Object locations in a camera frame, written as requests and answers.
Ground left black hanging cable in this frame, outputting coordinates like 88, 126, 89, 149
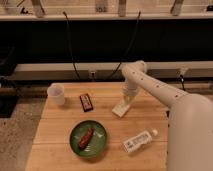
62, 11, 82, 81

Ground right wall outlet plug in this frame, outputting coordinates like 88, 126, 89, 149
179, 67, 189, 77

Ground wall power outlet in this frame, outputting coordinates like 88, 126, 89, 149
88, 70, 96, 82

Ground right black hanging cable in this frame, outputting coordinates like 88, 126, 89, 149
105, 10, 142, 81

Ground black box at left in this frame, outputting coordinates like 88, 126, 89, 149
0, 46, 19, 118

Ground green plate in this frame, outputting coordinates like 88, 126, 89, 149
69, 120, 108, 159

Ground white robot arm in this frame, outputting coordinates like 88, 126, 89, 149
122, 61, 213, 171

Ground clear plastic cup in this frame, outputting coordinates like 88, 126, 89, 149
47, 84, 65, 106

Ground brown sausage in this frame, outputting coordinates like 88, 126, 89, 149
78, 128, 93, 150

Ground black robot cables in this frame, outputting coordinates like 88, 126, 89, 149
179, 73, 186, 92

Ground dark chocolate bar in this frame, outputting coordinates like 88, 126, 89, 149
80, 94, 93, 112

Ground white plastic bottle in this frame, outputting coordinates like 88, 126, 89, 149
123, 129, 158, 154

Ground white sponge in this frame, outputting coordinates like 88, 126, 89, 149
112, 100, 130, 117

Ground black hanging cable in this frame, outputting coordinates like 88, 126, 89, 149
105, 10, 142, 81
62, 11, 82, 81

